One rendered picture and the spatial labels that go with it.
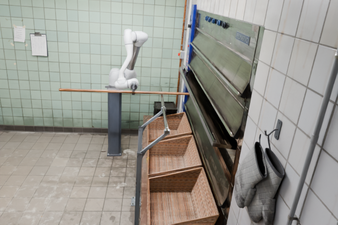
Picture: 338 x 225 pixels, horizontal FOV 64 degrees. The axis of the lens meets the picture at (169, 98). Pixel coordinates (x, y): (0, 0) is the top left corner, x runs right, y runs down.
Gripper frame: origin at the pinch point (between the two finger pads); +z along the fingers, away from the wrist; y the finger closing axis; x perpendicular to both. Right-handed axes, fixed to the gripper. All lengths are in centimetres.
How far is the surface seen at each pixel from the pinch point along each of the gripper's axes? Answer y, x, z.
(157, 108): 36, -31, -41
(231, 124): -30, -65, 138
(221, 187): 19, -66, 137
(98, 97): 55, 58, -123
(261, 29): -90, -66, 152
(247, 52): -75, -68, 136
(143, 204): 61, -14, 106
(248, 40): -82, -68, 134
